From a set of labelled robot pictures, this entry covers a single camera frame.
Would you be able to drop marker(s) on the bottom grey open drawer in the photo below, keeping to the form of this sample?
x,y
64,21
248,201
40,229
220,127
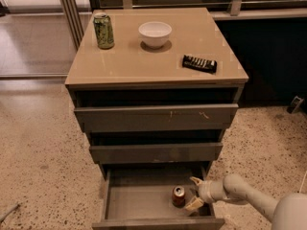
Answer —
x,y
141,199

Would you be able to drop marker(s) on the black snack bar wrapper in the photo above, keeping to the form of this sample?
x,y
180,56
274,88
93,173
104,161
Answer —
x,y
200,64

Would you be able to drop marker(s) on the small black floor device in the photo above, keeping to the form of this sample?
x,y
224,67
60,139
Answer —
x,y
295,104

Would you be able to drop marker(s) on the top grey drawer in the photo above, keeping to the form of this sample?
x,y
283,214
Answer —
x,y
156,118

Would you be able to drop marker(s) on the grey drawer cabinet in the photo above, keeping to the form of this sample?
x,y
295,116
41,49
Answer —
x,y
133,74

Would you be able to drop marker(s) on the green soda can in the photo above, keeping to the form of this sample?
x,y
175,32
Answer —
x,y
103,30

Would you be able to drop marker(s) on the white ceramic bowl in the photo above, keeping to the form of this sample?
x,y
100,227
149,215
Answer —
x,y
154,33

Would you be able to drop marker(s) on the red coke can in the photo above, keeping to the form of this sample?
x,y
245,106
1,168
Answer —
x,y
178,196

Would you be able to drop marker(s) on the grey metal rod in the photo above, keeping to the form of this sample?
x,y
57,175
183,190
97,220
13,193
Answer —
x,y
13,208

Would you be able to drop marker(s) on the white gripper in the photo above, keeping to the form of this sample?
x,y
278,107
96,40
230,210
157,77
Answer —
x,y
205,190

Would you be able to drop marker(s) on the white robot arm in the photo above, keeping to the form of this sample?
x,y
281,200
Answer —
x,y
288,213

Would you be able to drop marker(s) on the middle grey drawer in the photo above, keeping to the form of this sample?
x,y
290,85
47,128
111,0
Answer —
x,y
159,153

